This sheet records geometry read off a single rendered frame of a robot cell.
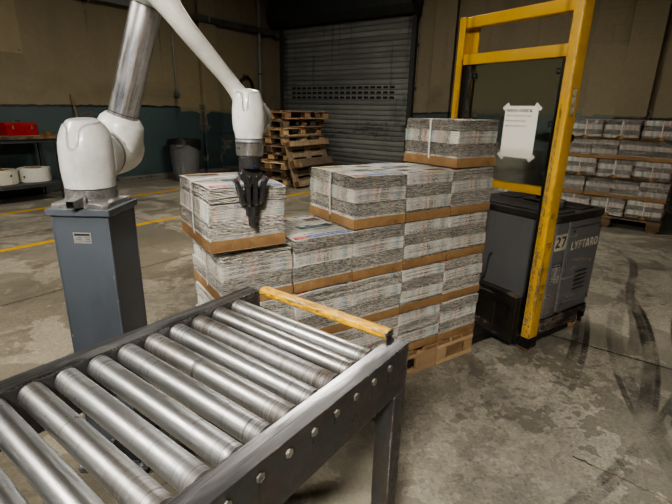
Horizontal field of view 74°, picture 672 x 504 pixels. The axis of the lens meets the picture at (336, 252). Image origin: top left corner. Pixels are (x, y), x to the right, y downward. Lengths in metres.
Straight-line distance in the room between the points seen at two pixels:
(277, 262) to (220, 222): 0.29
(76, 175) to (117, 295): 0.41
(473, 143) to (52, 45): 7.11
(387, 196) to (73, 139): 1.18
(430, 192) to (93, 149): 1.38
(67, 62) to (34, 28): 0.57
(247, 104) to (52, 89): 7.00
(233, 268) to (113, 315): 0.43
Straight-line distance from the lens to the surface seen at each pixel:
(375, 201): 1.93
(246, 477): 0.75
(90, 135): 1.62
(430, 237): 2.21
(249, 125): 1.49
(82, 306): 1.75
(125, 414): 0.91
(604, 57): 8.17
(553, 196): 2.58
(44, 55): 8.40
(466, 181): 2.30
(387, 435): 1.17
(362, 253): 1.96
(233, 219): 1.59
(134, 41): 1.77
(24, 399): 1.05
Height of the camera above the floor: 1.31
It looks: 18 degrees down
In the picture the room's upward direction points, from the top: 1 degrees clockwise
